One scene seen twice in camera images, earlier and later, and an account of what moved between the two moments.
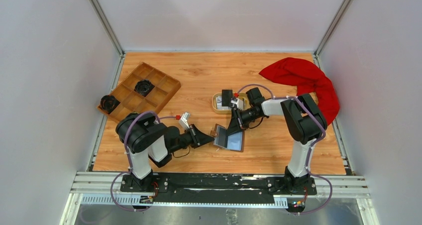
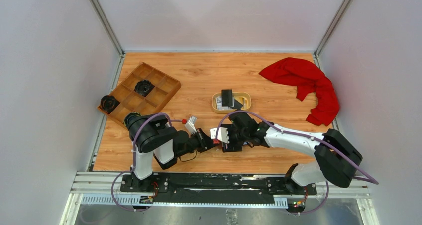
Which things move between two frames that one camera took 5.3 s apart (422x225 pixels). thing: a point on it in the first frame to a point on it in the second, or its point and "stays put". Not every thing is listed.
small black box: [226, 96] stays put
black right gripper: [236, 122] to [232, 147]
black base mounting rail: [216, 188] stays put
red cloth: [308, 78] stays put
